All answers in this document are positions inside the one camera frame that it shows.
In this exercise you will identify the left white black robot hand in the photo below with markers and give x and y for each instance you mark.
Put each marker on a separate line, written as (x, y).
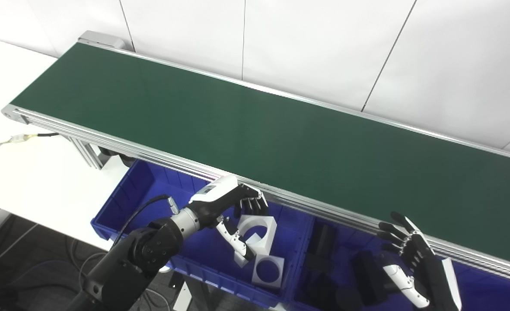
(214, 198)

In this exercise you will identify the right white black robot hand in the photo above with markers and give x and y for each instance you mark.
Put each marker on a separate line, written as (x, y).
(432, 276)

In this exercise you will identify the white square part round hole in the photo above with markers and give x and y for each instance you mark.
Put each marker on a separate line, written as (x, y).
(278, 263)
(268, 235)

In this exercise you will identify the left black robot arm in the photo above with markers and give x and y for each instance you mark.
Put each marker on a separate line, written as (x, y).
(134, 259)

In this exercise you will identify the blue bin with black parts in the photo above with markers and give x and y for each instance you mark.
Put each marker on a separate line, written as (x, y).
(488, 293)

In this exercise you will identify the black cylinder part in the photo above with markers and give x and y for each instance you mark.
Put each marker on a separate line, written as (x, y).
(369, 276)

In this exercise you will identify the blue bin with white parts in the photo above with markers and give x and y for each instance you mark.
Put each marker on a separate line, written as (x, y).
(151, 203)

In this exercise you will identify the green conveyor belt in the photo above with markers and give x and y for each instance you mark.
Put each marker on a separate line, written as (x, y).
(259, 129)

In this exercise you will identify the black round part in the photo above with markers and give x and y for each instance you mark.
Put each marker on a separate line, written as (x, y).
(322, 296)

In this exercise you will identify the black block part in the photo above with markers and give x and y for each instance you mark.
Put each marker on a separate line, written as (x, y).
(324, 239)

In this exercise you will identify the aluminium conveyor leg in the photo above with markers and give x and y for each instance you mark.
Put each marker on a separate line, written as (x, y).
(86, 151)

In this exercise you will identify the grey conveyor motor box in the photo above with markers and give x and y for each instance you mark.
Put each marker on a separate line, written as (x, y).
(101, 39)

